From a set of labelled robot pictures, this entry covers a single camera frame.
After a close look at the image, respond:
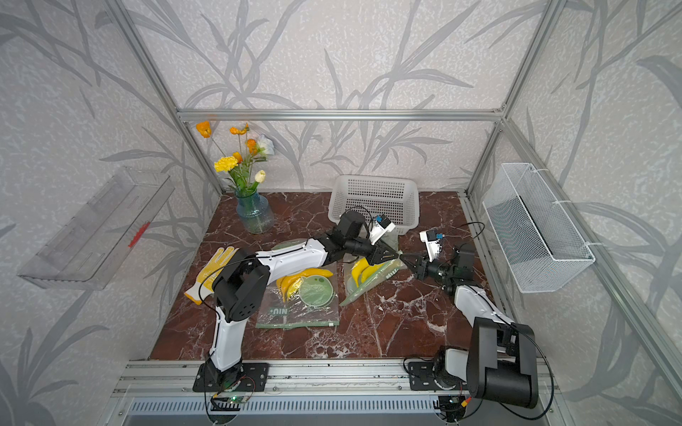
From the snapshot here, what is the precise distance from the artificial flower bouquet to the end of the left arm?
1.16 ft

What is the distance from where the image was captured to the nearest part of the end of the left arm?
2.32 ft

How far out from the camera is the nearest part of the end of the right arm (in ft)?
2.23

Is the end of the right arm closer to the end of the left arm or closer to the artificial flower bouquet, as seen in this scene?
the end of the left arm

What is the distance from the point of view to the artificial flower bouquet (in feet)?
2.89

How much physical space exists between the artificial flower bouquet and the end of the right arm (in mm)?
603
